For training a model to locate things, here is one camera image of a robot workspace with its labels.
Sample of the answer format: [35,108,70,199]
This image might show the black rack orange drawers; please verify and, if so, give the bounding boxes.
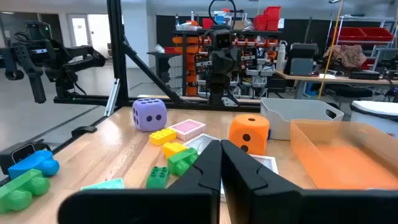
[169,29,282,98]

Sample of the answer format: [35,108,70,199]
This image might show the black grey machine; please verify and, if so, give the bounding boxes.
[284,42,320,77]

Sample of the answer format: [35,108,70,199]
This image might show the pink card box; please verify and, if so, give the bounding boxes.
[167,118,208,141]

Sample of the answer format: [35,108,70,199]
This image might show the red shallow storage bin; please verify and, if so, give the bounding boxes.
[333,27,368,43]
[359,27,395,43]

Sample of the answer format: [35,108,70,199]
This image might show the black office chair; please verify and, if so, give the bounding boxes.
[323,83,374,101]

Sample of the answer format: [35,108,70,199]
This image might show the red storage bin stack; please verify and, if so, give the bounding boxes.
[252,5,282,32]

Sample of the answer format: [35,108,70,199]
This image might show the black left wrist camera cable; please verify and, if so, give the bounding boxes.
[207,0,238,30]

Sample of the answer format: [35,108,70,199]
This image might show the purple foam die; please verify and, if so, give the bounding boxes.
[132,98,169,133]

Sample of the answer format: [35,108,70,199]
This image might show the orange translucent plastic bin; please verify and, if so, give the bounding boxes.
[289,119,398,191]

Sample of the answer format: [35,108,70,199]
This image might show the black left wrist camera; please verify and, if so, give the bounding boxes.
[213,29,233,50]

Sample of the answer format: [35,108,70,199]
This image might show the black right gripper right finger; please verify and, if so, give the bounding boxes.
[220,139,398,224]

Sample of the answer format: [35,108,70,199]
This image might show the large green toy block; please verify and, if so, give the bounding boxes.
[0,169,51,215]
[167,147,200,177]

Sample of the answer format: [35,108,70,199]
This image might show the wooden workbench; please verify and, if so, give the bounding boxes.
[275,70,398,100]

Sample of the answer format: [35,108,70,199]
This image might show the white bottle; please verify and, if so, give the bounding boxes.
[275,41,287,73]

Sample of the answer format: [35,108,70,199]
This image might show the silver aluminium bar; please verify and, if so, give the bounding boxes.
[104,77,121,118]

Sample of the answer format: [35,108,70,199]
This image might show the white plastic handled bin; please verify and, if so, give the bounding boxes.
[259,97,345,141]

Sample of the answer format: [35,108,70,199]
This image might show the yellow four-stud toy brick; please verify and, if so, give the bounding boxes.
[162,141,189,159]

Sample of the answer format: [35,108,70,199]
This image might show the yellow hanging cord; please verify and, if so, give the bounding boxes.
[317,0,345,101]

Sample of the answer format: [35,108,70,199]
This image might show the black table clamp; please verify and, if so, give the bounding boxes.
[70,125,98,137]

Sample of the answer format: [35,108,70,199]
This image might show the yellow eight-stud toy brick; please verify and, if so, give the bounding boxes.
[148,127,178,146]

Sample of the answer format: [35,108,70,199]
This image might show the gold card box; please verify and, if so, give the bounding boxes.
[248,154,279,175]

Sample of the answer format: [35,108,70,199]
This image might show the small green toy brick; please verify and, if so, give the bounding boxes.
[146,166,171,190]

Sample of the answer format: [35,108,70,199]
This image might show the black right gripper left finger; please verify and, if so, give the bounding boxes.
[58,139,223,224]

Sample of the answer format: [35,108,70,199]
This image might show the orange foam die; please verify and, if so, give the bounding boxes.
[228,113,271,156]

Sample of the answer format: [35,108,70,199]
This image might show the black table-level camera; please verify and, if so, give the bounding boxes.
[0,139,52,175]

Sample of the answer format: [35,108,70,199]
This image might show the brown crumpled cloth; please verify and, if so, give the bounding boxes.
[322,44,368,70]

